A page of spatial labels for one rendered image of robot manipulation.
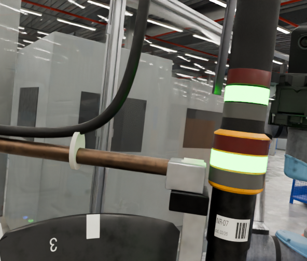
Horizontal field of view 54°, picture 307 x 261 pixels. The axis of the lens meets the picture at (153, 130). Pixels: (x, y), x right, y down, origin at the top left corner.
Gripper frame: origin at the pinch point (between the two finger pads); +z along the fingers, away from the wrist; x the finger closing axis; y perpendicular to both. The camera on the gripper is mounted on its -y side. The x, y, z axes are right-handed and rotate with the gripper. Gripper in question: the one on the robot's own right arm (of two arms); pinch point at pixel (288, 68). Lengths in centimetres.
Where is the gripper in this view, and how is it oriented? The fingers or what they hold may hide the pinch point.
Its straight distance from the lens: 42.5
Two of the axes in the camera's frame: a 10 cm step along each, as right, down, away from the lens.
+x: -8.3, -1.2, 5.4
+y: -1.1, 9.9, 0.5
